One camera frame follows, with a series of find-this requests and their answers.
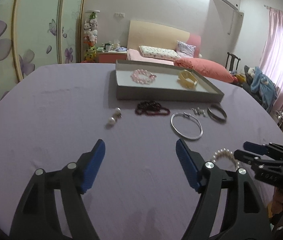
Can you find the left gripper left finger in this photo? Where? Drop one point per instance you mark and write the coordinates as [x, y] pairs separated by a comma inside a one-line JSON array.
[[36, 215]]

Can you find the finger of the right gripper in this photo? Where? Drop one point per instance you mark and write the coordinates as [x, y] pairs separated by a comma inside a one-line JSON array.
[[255, 148], [247, 157]]

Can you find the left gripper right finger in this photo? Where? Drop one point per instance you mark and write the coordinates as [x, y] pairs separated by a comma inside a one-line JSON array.
[[245, 216]]

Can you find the thin silver bangle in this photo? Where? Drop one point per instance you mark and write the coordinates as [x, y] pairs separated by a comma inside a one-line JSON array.
[[186, 125]]

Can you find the cream yellow wristwatch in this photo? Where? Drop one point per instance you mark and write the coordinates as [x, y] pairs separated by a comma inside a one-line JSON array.
[[187, 80]]

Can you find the person's right hand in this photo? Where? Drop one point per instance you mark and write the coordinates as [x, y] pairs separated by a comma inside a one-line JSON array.
[[276, 205]]

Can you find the blue clothes pile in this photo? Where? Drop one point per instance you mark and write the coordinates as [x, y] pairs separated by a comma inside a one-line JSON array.
[[261, 84]]

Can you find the pearl earring cluster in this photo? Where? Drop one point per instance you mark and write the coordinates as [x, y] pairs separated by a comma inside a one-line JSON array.
[[198, 111]]

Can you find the folded coral duvet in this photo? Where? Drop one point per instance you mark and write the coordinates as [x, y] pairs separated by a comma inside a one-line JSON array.
[[206, 68]]

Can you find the dark wooden chair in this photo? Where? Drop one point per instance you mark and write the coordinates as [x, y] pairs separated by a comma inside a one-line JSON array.
[[232, 62]]

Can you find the purple table cloth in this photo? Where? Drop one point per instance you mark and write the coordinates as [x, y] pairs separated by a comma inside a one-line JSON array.
[[59, 112]]

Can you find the pearl stud earring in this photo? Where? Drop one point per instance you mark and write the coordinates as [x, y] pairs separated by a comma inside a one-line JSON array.
[[111, 122], [117, 113]]

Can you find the small lilac pillow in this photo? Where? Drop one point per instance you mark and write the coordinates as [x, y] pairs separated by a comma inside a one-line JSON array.
[[185, 50]]

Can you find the grey shallow tray box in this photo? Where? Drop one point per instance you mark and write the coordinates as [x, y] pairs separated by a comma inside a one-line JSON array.
[[137, 80]]

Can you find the floral white pillow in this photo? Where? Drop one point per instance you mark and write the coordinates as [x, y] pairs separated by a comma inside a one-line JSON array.
[[159, 53]]

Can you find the white air conditioner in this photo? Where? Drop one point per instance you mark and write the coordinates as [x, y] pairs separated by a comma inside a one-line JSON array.
[[221, 30]]

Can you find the bed with pink sheet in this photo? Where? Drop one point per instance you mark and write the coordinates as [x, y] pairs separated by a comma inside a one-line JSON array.
[[135, 55]]

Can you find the beige pink headboard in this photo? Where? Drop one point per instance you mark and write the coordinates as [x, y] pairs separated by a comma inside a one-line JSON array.
[[160, 36]]

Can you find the pink beige nightstand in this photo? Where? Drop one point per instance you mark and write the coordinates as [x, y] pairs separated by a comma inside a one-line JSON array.
[[111, 56]]

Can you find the white mug on nightstand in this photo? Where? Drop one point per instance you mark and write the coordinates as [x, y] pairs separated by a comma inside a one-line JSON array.
[[108, 47]]

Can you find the floral sliding wardrobe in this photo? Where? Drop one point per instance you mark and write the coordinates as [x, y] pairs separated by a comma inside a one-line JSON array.
[[35, 33]]

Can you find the plush toy tower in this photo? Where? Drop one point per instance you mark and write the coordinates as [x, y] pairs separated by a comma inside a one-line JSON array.
[[90, 34]]

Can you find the white wall socket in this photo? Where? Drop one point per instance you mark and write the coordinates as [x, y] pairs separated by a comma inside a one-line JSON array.
[[119, 15]]

